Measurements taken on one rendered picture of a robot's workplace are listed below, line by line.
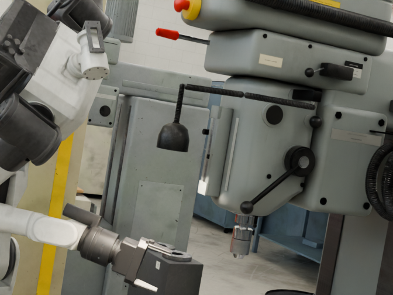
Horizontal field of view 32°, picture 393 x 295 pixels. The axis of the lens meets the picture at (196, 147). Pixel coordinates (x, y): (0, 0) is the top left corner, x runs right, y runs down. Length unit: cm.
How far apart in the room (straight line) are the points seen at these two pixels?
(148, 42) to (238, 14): 972
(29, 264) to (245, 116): 198
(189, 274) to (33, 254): 143
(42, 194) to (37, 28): 162
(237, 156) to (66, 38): 55
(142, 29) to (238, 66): 963
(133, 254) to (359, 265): 61
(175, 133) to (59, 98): 32
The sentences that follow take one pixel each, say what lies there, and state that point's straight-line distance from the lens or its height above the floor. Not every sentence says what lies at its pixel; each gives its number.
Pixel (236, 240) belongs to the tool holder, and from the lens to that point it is 165.
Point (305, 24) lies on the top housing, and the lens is 154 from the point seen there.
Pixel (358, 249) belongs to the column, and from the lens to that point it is 189.
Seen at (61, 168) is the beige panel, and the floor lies 116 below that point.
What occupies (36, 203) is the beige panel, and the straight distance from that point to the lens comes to 326.
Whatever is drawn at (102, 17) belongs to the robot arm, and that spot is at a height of 174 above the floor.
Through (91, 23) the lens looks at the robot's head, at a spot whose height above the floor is 170.
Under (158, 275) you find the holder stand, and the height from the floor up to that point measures 104.
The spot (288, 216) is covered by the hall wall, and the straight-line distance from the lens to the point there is 893.
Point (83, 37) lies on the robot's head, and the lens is 168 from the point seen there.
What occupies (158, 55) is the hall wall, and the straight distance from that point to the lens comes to 1122.
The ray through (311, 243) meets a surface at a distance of 784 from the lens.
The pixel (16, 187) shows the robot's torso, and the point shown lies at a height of 123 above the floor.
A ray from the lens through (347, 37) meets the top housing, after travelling 161.
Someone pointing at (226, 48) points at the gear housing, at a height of 169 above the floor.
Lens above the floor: 153
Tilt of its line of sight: 3 degrees down
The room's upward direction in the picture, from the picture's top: 9 degrees clockwise
